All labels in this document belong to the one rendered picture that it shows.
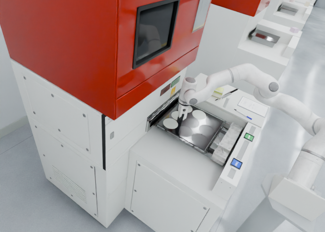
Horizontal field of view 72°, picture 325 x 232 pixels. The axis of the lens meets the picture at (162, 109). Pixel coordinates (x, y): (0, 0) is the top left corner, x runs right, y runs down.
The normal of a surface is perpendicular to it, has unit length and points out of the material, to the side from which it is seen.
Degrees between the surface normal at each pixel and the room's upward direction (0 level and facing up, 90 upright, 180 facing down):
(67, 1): 90
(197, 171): 0
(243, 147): 0
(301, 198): 90
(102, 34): 90
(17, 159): 0
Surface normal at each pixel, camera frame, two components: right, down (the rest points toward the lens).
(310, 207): -0.54, 0.47
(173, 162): 0.15, -0.76
